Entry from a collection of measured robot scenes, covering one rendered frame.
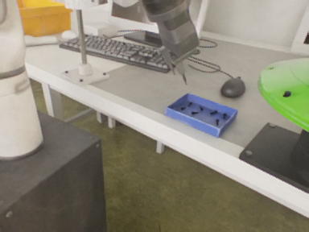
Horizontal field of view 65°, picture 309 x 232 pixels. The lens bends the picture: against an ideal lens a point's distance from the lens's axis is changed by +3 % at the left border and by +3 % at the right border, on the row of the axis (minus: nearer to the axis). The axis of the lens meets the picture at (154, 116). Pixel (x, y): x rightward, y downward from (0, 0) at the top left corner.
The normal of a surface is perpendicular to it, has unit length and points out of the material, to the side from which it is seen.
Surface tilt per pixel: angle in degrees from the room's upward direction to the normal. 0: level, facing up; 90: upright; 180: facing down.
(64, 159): 0
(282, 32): 90
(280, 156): 0
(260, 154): 0
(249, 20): 90
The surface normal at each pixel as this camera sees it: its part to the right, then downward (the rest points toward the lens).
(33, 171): 0.06, -0.85
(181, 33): 0.23, 0.24
